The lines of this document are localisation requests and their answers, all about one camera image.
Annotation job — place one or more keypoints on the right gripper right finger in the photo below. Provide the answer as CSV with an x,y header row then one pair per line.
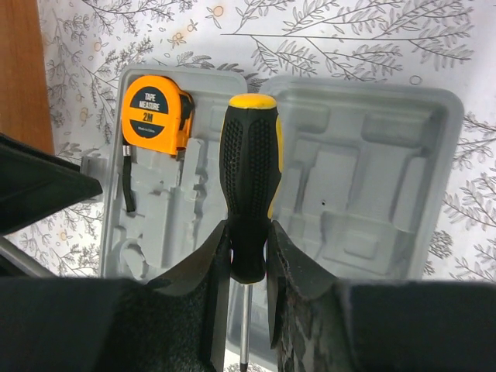
x,y
321,322

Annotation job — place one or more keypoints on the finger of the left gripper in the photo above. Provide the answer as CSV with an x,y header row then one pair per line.
x,y
35,185

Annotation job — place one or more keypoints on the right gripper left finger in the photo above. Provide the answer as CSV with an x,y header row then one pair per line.
x,y
175,322

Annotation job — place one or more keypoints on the orange tape measure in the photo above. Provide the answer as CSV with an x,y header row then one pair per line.
x,y
156,114

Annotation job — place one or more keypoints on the grey plastic tool case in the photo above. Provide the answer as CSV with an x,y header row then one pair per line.
x,y
365,171

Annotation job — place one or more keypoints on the yellow black screwdriver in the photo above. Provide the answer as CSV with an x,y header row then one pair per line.
x,y
250,168

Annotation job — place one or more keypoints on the orange wooden divided tray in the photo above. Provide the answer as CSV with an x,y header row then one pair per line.
x,y
25,114

